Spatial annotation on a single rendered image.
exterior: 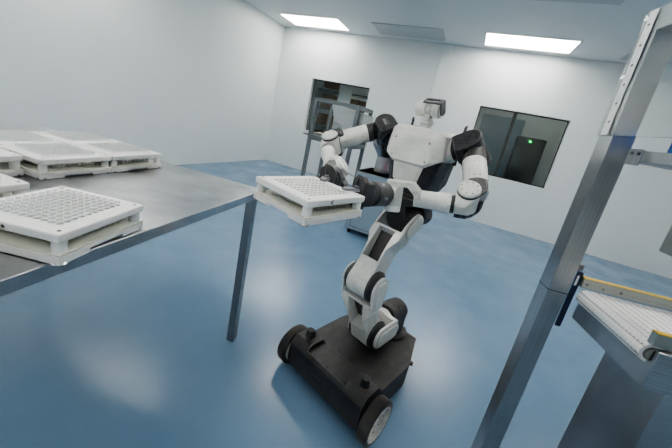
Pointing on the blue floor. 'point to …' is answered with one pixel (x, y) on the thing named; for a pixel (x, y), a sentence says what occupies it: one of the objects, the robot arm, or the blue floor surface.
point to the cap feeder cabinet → (367, 207)
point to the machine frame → (554, 285)
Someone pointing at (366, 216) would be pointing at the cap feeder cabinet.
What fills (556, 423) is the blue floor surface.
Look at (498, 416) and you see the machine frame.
